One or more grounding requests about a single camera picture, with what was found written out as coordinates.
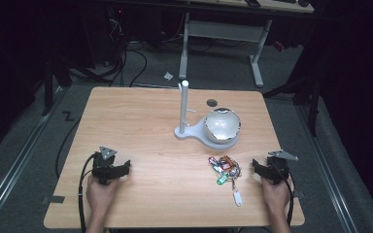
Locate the black metal stand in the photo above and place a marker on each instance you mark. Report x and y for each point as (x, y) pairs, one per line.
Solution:
(49, 87)
(304, 93)

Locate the bunch of keys coloured tags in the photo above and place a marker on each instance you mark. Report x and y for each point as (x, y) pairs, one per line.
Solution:
(227, 168)

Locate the black tape strip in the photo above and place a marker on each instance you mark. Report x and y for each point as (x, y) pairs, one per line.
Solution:
(299, 194)
(56, 199)

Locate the desk with white metal frame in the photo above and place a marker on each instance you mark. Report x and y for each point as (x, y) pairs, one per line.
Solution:
(223, 30)

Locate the metal floor rail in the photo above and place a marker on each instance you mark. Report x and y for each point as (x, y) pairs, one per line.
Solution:
(16, 161)
(328, 168)

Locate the shiny silver bowl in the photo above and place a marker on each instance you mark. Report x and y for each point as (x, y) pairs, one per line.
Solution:
(222, 125)

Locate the person's left hand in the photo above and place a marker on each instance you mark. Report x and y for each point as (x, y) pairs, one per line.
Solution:
(99, 194)

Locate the person's right hand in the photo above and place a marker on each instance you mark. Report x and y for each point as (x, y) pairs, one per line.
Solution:
(277, 195)

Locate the black zigzag floor tape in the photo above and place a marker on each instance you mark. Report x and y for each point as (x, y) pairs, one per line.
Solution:
(67, 116)

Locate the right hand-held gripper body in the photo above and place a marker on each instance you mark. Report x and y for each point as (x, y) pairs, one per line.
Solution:
(279, 166)

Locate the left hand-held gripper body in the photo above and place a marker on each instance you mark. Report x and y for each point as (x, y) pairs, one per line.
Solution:
(103, 161)

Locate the white stand with pole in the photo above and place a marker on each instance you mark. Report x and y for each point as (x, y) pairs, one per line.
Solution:
(184, 110)

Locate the white paper scrap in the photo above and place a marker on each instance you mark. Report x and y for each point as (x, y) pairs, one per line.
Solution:
(168, 76)

